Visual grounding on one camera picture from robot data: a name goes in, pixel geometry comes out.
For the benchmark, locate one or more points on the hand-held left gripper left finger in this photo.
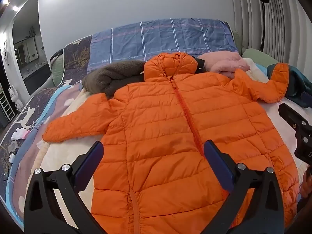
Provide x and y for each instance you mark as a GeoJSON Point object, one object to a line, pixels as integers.
{"type": "Point", "coordinates": [89, 165]}

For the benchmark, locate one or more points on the pink fleece garment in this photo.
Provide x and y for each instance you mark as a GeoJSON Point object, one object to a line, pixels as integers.
{"type": "Point", "coordinates": [224, 63]}

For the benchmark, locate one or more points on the brown fleece garment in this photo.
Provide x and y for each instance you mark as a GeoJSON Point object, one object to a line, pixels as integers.
{"type": "Point", "coordinates": [109, 78]}

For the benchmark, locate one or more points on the orange puffer jacket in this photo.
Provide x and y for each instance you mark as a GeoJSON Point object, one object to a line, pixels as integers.
{"type": "Point", "coordinates": [158, 117]}

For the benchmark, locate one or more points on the blue plaid quilt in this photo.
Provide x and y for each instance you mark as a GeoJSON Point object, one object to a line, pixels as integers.
{"type": "Point", "coordinates": [158, 36]}

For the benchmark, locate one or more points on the white ladder rack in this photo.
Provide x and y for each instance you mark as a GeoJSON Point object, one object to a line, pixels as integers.
{"type": "Point", "coordinates": [7, 107]}

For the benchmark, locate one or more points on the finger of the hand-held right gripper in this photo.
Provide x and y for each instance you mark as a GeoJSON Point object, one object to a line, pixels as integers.
{"type": "Point", "coordinates": [290, 115]}

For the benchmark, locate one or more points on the cream printed blanket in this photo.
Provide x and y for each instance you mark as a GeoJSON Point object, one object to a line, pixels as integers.
{"type": "Point", "coordinates": [58, 158]}

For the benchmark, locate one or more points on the white wall camera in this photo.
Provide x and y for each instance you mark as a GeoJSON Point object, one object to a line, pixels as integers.
{"type": "Point", "coordinates": [4, 54]}

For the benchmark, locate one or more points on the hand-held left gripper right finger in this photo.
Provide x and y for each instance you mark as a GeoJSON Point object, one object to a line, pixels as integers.
{"type": "Point", "coordinates": [219, 168]}

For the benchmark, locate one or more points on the pink white socks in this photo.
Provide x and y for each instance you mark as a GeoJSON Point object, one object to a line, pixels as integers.
{"type": "Point", "coordinates": [19, 134]}

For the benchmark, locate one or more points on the grey curtain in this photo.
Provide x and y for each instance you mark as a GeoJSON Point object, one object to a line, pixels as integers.
{"type": "Point", "coordinates": [280, 29]}

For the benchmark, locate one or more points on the black puffer garment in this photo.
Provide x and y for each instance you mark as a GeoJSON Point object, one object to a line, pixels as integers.
{"type": "Point", "coordinates": [200, 63]}

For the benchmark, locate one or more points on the person's right hand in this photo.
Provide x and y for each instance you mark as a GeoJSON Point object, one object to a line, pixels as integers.
{"type": "Point", "coordinates": [307, 182]}

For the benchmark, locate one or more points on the green pillow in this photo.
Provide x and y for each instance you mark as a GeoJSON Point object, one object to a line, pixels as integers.
{"type": "Point", "coordinates": [256, 54]}

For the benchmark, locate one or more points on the teal garment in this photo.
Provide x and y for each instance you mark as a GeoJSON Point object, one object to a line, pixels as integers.
{"type": "Point", "coordinates": [298, 82]}

